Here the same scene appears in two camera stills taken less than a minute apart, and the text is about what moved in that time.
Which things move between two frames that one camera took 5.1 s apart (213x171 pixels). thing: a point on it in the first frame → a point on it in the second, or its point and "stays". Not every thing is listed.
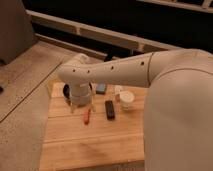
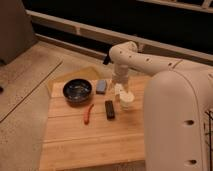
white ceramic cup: x=126 y=99 stays
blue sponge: x=100 y=89 stays
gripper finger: x=71 y=107 → x=117 y=92
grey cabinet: x=16 y=32 stays
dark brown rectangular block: x=110 y=112 stays
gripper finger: x=93 y=106 → x=126 y=87
